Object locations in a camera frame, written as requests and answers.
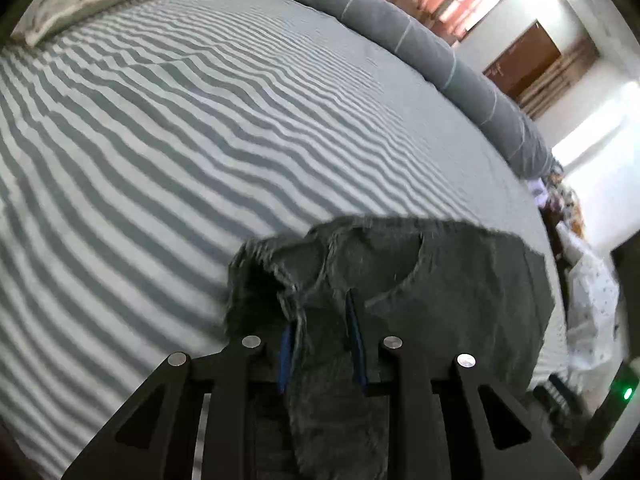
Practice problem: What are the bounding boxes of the dark grey pants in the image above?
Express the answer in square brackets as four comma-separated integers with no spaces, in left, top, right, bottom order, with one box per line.
[226,217,555,479]

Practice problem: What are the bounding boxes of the black device with green light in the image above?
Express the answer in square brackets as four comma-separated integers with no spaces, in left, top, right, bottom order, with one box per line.
[529,362,639,471]

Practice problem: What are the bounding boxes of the white patterned cloth pile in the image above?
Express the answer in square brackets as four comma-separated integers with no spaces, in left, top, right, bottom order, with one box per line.
[555,222,620,374]

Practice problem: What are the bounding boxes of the grey white striped bedsheet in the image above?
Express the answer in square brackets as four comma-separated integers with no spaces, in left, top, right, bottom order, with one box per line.
[1,0,550,479]

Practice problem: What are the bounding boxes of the brown wooden door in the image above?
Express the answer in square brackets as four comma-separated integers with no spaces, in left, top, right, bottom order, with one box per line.
[483,22,561,101]

